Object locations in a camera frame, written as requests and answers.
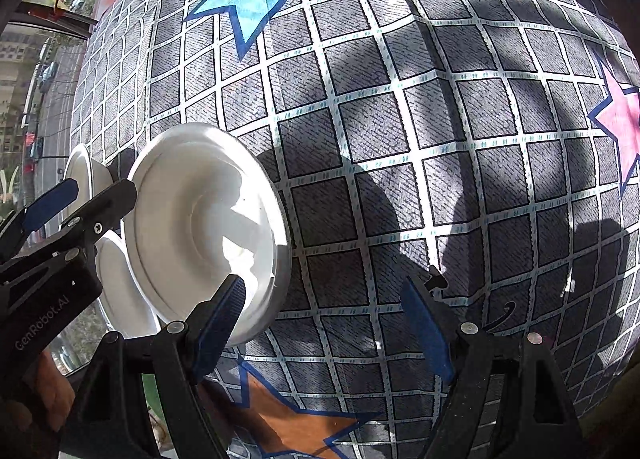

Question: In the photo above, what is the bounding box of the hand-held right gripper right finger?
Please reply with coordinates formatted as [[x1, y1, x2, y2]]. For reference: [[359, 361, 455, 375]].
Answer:
[[400, 266, 586, 459]]

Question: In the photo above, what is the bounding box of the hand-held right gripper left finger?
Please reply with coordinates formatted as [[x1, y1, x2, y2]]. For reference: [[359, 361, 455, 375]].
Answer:
[[60, 274, 248, 459]]

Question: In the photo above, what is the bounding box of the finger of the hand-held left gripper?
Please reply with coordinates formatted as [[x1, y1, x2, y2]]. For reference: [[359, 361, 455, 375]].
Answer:
[[0, 178, 81, 266], [0, 179, 139, 288]]

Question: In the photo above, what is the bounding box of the small white bowl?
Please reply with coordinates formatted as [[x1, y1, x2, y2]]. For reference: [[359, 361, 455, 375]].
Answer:
[[62, 143, 114, 226]]

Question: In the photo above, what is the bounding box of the large white plate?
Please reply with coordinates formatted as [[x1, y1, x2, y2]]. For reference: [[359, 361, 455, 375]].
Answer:
[[121, 122, 293, 346]]

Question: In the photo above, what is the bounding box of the person's left hand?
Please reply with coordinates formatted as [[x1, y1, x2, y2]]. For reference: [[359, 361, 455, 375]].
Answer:
[[20, 349, 77, 440]]

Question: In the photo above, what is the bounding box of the grey checkered star blanket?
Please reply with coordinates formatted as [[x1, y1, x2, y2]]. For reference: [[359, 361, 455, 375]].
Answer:
[[70, 0, 640, 459]]

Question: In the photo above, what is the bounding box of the dark window frame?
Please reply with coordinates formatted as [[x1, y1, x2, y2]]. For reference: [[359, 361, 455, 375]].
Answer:
[[10, 1, 99, 36]]

